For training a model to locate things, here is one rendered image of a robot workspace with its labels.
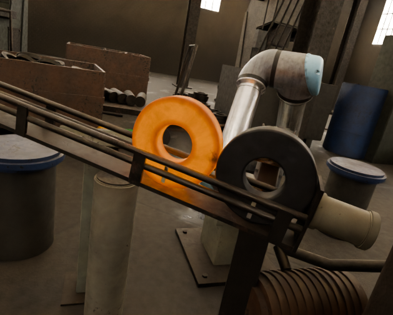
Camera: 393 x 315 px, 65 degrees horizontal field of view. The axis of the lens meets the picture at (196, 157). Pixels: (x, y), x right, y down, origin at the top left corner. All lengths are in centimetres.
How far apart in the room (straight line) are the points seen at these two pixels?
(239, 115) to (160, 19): 1152
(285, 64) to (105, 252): 75
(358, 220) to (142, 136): 35
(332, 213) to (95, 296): 74
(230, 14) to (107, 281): 1255
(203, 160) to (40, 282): 95
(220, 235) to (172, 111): 91
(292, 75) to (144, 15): 1142
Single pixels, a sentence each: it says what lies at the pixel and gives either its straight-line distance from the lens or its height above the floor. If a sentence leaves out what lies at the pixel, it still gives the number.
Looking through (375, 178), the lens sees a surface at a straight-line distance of 190.
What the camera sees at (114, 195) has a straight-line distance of 82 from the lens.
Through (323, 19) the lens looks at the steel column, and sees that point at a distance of 369.
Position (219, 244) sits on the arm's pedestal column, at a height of 13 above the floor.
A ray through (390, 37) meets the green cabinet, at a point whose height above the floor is 147.
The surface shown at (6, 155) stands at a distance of 124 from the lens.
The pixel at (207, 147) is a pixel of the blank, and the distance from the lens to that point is 49.
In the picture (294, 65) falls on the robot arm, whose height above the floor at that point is 89.
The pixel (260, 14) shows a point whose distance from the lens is 633.
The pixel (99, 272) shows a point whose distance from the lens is 96.
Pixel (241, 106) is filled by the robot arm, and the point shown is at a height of 75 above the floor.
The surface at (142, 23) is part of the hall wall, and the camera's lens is 1225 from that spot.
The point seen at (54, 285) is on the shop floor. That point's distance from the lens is 130.
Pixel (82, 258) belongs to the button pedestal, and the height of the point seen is 16.
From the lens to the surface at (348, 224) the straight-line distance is 50.
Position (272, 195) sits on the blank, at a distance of 50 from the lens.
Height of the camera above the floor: 86
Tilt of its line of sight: 18 degrees down
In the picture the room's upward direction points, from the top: 10 degrees clockwise
